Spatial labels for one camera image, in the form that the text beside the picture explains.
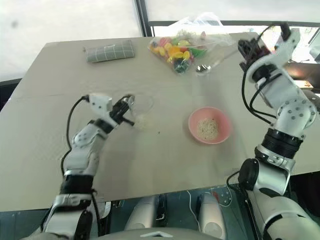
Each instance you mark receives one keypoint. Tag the grey robot torso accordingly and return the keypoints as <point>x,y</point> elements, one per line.
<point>157,234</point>

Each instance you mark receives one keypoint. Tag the clear bag of colourful sweets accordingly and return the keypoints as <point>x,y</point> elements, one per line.
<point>182,47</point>

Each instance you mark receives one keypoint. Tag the brown wooden box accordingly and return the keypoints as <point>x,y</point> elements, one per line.
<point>303,75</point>

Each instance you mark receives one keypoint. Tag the grey checked folded cloth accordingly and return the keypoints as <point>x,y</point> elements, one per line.
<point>110,51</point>

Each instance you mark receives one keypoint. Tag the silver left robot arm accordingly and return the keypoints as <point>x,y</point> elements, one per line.
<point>82,147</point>

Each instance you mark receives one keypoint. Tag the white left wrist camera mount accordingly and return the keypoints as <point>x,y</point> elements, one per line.
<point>100,103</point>

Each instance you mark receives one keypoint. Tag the pink bowl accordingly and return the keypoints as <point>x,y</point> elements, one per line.
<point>209,125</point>

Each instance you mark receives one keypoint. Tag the clear glass mug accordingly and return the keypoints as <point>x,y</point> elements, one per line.
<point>143,105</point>

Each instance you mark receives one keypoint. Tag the dark low furniture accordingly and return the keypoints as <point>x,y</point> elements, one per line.
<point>8,90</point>

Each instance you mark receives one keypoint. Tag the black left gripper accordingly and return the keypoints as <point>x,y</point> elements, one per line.
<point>119,111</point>

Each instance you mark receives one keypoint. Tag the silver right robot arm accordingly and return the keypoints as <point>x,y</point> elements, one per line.
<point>282,140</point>

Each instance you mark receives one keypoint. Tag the metal spoon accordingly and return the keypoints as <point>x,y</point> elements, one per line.
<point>203,68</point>

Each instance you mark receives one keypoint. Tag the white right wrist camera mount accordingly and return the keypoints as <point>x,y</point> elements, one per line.
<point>287,47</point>

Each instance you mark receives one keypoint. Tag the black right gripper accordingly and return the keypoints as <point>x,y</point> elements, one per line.
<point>253,51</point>

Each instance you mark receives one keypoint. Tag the silver rounded robot leg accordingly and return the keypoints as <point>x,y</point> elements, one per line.
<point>211,216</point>
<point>140,215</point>

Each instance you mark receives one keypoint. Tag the oatmeal in pink bowl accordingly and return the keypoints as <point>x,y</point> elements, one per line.
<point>208,129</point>

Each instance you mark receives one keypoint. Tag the black window rail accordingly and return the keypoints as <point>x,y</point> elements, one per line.
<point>237,22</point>

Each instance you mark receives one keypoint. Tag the black upright post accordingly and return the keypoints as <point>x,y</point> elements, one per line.
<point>144,17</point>

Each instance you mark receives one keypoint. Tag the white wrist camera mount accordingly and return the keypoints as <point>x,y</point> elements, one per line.
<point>100,103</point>
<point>287,47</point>

